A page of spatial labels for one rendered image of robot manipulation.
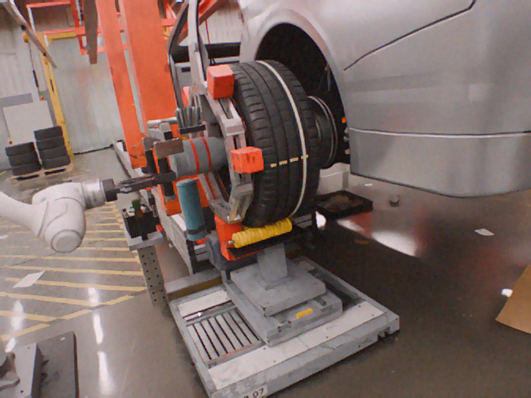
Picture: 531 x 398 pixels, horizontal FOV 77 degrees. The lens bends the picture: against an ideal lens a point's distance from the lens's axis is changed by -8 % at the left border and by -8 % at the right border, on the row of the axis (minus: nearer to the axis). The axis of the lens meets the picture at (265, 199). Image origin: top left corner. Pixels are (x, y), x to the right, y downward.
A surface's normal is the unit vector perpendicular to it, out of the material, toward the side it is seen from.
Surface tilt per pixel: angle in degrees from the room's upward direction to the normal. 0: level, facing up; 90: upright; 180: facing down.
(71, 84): 90
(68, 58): 90
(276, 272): 90
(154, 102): 90
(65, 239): 112
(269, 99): 58
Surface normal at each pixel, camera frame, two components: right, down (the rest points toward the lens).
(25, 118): 0.48, 0.18
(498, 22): -0.64, 0.31
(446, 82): -0.89, 0.25
